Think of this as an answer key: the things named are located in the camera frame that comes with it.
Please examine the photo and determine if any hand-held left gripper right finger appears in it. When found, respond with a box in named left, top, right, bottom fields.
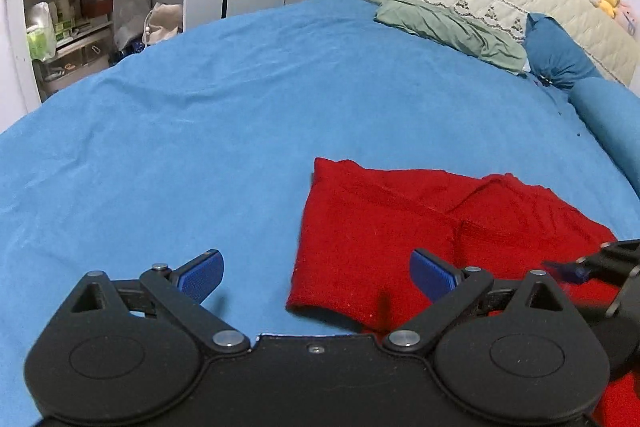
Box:
left=382, top=249, right=577, bottom=356

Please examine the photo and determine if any dark red box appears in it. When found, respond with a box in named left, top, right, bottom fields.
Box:
left=82, top=0, right=115, bottom=20

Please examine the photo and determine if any green plastic bag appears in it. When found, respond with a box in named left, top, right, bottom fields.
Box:
left=25, top=2, right=59, bottom=62

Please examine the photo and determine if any green pillow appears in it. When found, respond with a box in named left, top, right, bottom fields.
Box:
left=373, top=0, right=528, bottom=75

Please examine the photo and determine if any clear plastic bag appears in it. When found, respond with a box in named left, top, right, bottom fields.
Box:
left=113, top=0, right=151, bottom=52

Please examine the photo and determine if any blue bolster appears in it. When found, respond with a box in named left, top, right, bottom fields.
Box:
left=569, top=77, right=640, bottom=198

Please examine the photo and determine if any blue pillow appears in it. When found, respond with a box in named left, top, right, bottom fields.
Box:
left=524, top=13, right=605, bottom=90

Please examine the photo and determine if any white cloth bag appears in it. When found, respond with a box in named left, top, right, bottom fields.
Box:
left=142, top=2, right=184, bottom=46

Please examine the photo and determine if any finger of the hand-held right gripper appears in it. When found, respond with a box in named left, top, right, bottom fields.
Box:
left=542, top=239, right=640, bottom=288
left=582, top=278, right=640, bottom=375

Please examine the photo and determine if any red knit sweater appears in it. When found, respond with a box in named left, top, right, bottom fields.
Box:
left=286, top=157, right=640, bottom=427

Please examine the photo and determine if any clear storage drawer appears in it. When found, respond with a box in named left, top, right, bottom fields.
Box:
left=33, top=38, right=111, bottom=94

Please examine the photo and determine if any blue bed sheet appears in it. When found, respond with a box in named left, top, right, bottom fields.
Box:
left=0, top=0, right=640, bottom=427

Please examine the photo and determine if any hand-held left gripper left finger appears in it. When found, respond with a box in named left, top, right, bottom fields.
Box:
left=65, top=249, right=251, bottom=356

